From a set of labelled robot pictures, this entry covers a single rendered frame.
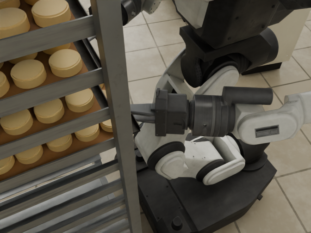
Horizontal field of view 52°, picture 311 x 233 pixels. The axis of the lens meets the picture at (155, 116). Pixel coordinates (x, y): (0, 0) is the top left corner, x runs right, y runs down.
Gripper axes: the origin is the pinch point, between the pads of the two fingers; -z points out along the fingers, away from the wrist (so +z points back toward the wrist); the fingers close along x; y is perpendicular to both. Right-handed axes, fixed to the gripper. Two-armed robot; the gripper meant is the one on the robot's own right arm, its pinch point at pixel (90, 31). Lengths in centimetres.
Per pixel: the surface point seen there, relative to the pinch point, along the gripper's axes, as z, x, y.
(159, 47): 106, -96, -46
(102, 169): -28.8, -7.4, 26.3
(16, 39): -33.9, 28.4, 23.3
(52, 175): -21, -64, -16
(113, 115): -26.7, 11.2, 30.2
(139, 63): 84, -96, -49
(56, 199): -24, -81, -16
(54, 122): -31.9, 8.4, 20.8
